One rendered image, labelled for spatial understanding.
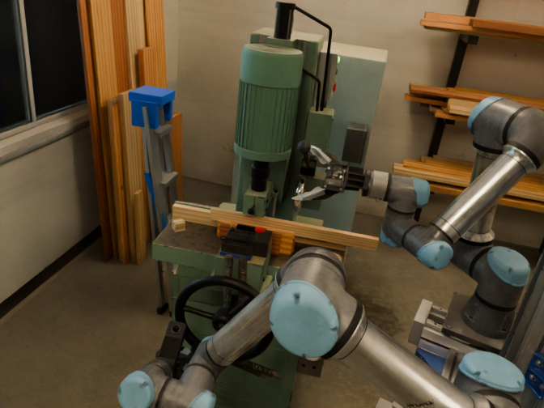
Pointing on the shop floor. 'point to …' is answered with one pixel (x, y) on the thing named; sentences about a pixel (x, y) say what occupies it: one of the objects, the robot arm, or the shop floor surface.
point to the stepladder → (157, 170)
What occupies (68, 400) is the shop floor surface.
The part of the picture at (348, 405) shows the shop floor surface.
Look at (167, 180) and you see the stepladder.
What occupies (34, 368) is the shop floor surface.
